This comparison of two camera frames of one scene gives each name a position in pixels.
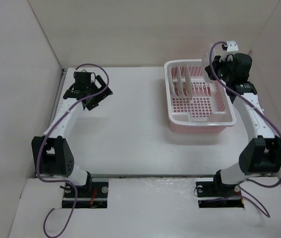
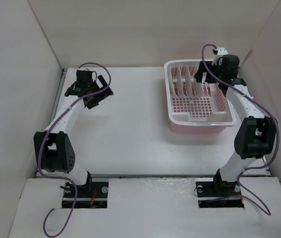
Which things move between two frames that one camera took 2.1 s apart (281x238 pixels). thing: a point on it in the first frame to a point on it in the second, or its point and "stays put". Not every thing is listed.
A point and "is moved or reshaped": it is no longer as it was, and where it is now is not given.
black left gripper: [94, 103] stays put
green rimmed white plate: [173, 86] stays put
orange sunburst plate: [206, 62] is moved or reshaped
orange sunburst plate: [179, 82] stays put
